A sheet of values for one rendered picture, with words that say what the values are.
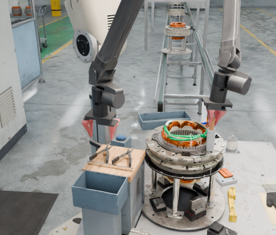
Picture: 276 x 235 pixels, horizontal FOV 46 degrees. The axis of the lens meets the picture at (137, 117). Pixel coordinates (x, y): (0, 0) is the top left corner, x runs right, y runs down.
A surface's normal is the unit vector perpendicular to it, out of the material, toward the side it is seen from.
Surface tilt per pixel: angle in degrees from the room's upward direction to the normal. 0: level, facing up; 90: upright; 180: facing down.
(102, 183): 90
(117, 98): 92
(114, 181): 90
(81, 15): 109
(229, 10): 58
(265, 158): 0
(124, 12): 85
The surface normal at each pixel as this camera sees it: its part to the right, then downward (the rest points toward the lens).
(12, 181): 0.00, -0.91
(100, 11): 0.73, 0.27
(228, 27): -0.63, -0.21
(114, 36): -0.64, 0.22
